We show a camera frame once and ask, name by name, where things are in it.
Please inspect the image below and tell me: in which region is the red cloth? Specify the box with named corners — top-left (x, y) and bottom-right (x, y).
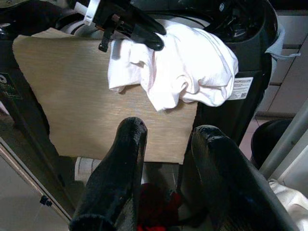
top-left (136, 182), bottom-right (182, 231)

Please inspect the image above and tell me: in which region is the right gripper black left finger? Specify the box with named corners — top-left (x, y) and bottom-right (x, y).
top-left (69, 116), bottom-right (148, 231)

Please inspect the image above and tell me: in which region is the white printed paper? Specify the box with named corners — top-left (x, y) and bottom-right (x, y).
top-left (75, 156), bottom-right (103, 180)

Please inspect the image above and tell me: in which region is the cream white cloth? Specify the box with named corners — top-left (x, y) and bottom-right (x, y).
top-left (267, 178), bottom-right (308, 231)

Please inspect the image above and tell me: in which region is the grey metal pole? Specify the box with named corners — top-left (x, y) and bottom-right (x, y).
top-left (259, 98), bottom-right (308, 180)

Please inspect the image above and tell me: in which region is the round black washer door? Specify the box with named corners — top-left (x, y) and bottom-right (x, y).
top-left (204, 0), bottom-right (280, 43)

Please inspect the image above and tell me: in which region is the light wooden small table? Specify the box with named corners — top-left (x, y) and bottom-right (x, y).
top-left (12, 27), bottom-right (199, 165)

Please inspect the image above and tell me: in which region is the white cloth garment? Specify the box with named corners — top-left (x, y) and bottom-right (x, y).
top-left (107, 23), bottom-right (239, 112)

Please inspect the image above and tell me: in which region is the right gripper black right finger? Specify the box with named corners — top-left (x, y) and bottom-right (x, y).
top-left (191, 124), bottom-right (299, 231)

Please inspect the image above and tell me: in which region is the grey-blue cloth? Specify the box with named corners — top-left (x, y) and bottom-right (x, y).
top-left (264, 24), bottom-right (301, 60)

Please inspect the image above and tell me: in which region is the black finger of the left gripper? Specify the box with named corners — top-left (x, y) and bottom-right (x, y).
top-left (129, 3), bottom-right (167, 36)
top-left (131, 25), bottom-right (165, 51)

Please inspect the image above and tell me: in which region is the black washing machine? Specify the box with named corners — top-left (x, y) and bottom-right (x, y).
top-left (0, 0), bottom-right (282, 218)

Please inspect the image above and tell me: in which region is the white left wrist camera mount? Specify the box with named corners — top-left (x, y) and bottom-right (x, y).
top-left (74, 0), bottom-right (101, 26)

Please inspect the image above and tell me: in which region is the white printed washer label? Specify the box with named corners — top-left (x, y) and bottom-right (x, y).
top-left (228, 77), bottom-right (254, 100)

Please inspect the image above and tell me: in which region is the black round bucket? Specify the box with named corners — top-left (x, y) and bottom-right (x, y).
top-left (250, 119), bottom-right (295, 170)

